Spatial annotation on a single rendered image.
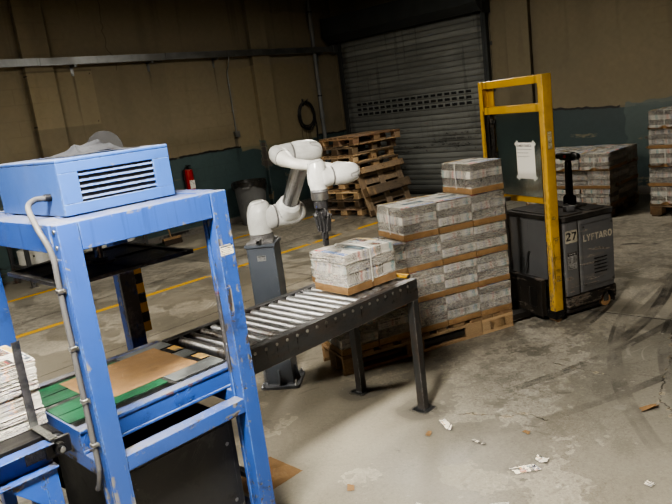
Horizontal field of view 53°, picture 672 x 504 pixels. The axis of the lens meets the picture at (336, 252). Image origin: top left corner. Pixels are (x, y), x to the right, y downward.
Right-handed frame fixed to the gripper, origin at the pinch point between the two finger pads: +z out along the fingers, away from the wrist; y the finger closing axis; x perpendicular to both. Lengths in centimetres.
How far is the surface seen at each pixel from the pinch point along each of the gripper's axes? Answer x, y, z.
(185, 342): 77, 26, 35
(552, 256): -212, -16, 61
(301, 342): 40, -17, 41
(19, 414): 165, -3, 28
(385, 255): -38.7, -6.0, 18.2
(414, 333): -46, -15, 66
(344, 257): -8.6, -3.6, 12.1
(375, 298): -14.8, -16.7, 35.4
